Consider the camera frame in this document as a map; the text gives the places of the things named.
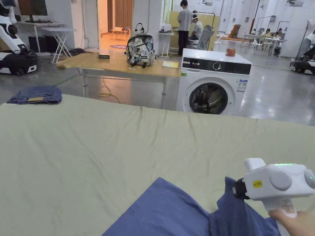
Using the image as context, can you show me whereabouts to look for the dark blue shirt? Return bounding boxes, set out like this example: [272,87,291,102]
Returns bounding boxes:
[102,176,281,236]

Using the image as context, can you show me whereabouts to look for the white folding table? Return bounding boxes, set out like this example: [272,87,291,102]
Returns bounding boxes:
[40,27,77,65]

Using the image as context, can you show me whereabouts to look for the bed with pale green sheet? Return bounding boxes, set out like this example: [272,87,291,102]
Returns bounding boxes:
[0,94,315,236]

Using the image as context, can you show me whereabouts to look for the group of people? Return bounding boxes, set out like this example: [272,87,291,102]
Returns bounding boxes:
[256,28,286,49]

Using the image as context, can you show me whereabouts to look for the white washing machine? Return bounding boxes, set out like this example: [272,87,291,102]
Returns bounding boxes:
[176,48,253,116]

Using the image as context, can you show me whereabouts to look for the yellow cable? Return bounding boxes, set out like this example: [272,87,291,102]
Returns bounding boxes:
[98,76,121,104]

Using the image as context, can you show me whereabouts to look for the small white table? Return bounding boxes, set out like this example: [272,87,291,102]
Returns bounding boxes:
[158,24,183,58]

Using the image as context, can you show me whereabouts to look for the white and black robot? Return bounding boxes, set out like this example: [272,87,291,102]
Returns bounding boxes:
[0,0,39,76]
[290,19,315,74]

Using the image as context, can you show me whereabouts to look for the folded blue jeans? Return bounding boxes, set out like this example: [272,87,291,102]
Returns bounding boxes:
[6,85,63,105]

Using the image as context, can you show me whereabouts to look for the small wooden table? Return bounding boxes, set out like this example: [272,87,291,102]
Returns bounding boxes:
[110,26,129,41]

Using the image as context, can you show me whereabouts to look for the wooden table with backpack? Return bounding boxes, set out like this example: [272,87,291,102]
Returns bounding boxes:
[56,23,181,110]

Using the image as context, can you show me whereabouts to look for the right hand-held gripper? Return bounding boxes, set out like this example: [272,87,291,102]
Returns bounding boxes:
[232,158,315,236]

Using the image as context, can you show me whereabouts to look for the person's right hand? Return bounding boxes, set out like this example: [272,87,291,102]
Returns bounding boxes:
[268,208,315,236]

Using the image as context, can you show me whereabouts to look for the grey office chair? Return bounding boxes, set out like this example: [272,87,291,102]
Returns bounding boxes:
[186,24,215,51]

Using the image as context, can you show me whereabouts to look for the white desk with monitor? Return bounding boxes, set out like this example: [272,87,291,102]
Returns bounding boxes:
[14,0,65,53]

